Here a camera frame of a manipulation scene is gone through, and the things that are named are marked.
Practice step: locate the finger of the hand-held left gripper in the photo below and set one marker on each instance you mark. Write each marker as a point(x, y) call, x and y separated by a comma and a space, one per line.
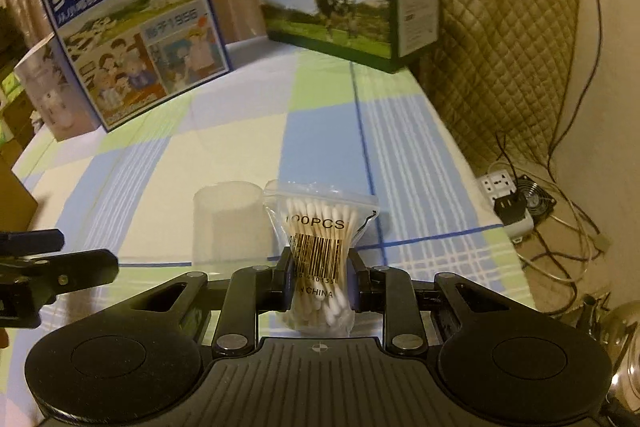
point(80, 269)
point(35, 241)

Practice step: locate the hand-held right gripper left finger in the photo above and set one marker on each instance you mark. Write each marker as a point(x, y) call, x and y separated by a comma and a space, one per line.
point(287, 279)

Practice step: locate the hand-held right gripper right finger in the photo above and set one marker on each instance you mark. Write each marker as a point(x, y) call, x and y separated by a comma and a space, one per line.
point(355, 282)

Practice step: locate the cotton swab bag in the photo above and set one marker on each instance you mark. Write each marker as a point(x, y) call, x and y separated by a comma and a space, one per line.
point(315, 217)

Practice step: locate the brown cardboard box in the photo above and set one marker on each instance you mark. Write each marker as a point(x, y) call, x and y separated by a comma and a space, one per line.
point(15, 197)

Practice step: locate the translucent plastic cup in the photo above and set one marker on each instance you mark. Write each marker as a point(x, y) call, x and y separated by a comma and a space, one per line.
point(225, 227)

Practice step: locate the white humidifier box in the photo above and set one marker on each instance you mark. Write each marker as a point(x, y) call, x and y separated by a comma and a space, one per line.
point(50, 97)

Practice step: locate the checked tablecloth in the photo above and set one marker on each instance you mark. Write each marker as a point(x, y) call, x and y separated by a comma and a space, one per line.
point(325, 132)

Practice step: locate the green white box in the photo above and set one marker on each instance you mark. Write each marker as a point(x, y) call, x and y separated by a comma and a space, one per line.
point(10, 89)

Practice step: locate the white power strip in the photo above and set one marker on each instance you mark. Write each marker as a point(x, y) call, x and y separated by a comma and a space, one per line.
point(495, 184)

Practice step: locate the black power adapter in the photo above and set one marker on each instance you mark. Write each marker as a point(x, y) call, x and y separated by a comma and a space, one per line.
point(509, 208)

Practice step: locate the small black fan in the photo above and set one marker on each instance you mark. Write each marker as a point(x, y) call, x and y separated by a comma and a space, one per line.
point(537, 199)

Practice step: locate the blue cartoon milk carton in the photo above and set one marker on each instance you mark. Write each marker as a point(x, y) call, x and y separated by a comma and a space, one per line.
point(125, 7)

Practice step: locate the beige quilted chair cover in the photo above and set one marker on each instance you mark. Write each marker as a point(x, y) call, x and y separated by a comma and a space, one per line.
point(500, 57)

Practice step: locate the metal kettle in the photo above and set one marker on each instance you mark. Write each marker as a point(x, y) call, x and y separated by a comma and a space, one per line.
point(620, 337)

